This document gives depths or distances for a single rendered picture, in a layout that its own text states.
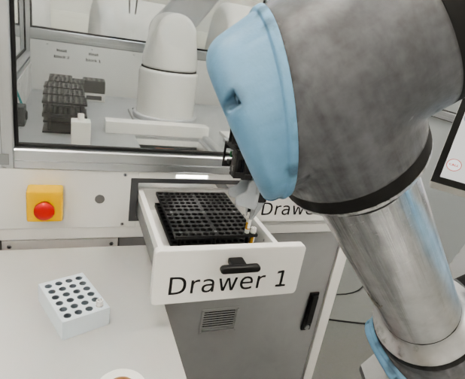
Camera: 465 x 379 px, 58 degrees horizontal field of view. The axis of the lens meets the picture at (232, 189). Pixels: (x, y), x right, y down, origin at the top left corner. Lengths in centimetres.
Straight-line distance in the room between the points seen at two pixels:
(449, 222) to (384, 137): 233
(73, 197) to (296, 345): 91
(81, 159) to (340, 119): 80
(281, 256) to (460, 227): 182
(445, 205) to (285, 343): 142
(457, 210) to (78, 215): 202
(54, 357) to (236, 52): 63
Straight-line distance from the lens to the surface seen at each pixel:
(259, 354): 149
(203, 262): 75
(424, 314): 46
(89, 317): 80
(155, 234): 84
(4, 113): 97
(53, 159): 99
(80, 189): 101
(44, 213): 95
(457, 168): 140
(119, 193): 102
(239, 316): 134
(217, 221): 91
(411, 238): 36
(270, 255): 79
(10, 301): 90
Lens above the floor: 129
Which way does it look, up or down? 21 degrees down
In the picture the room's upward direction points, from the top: 9 degrees clockwise
